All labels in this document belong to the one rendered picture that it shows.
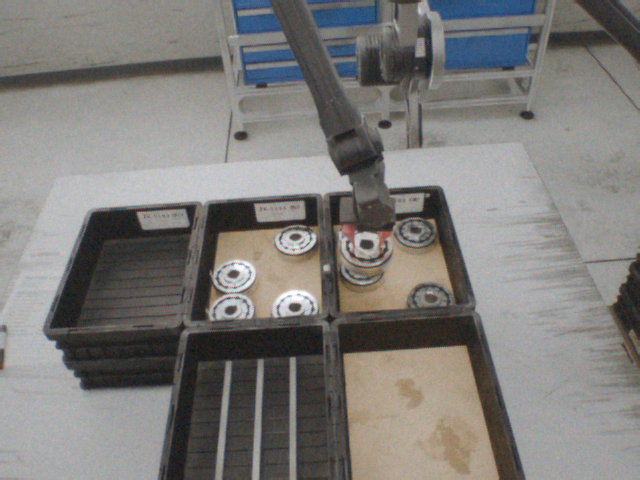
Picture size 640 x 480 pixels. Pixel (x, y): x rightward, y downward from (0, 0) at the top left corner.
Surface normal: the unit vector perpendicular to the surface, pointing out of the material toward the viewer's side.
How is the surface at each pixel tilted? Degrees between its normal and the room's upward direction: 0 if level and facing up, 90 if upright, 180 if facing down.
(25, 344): 0
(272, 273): 0
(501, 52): 90
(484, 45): 90
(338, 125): 73
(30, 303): 0
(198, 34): 90
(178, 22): 90
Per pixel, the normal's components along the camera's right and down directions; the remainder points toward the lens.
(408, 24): 0.05, 0.69
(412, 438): -0.06, -0.71
